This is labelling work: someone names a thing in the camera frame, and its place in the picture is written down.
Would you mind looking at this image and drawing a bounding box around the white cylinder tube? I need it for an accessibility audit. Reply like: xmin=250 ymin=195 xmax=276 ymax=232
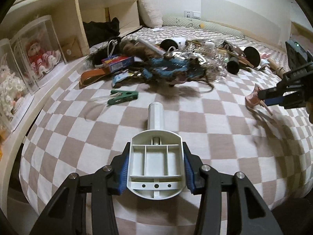
xmin=160 ymin=37 xmax=186 ymax=51

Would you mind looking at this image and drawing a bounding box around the wooden bedside shelf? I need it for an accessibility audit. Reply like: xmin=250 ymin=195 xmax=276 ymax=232
xmin=0 ymin=0 xmax=144 ymax=128

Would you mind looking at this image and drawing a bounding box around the wall power socket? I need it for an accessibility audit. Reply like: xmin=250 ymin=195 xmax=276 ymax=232
xmin=184 ymin=10 xmax=201 ymax=19

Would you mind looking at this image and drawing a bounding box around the doll in red dress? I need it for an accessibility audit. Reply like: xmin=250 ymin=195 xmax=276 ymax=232
xmin=25 ymin=39 xmax=62 ymax=79

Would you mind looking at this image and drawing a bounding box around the grey headboard panel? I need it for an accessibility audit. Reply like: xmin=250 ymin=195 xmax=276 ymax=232
xmin=201 ymin=0 xmax=281 ymax=45

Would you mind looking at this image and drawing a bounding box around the white doll in case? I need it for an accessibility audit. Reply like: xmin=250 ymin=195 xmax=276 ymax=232
xmin=1 ymin=53 xmax=27 ymax=120

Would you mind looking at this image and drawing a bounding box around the green bolster pillow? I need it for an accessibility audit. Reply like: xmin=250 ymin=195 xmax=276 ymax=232
xmin=162 ymin=15 xmax=245 ymax=38

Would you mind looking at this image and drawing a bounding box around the black clothing on shelf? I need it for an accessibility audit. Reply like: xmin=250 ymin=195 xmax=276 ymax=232
xmin=83 ymin=17 xmax=120 ymax=47

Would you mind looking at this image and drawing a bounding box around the green clothes peg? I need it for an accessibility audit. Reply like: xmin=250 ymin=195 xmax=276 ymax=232
xmin=107 ymin=89 xmax=139 ymax=106

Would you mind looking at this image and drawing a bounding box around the cardboard tube with twine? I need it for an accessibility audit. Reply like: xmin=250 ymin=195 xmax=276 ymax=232
xmin=267 ymin=58 xmax=286 ymax=79

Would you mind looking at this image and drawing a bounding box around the white rabbit figurine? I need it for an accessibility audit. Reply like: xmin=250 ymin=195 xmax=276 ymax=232
xmin=204 ymin=41 xmax=215 ymax=52

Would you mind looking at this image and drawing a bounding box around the brown leather strap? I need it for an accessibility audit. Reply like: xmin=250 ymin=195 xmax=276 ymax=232
xmin=79 ymin=67 xmax=111 ymax=88

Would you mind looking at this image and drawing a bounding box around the round black mirror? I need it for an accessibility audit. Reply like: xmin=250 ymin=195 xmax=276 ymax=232
xmin=244 ymin=46 xmax=261 ymax=67

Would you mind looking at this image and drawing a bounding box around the white plastic handle tool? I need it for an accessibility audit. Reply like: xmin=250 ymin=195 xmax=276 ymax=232
xmin=127 ymin=102 xmax=186 ymax=201

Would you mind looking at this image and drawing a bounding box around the pink bunny phone stand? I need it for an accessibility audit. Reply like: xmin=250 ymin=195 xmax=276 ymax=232
xmin=260 ymin=52 xmax=272 ymax=60

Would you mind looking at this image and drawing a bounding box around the white fluffy pillow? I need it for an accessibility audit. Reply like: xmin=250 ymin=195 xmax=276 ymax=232
xmin=138 ymin=0 xmax=163 ymax=28

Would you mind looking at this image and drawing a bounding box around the person right hand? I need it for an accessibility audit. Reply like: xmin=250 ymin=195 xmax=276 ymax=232
xmin=306 ymin=103 xmax=313 ymax=123

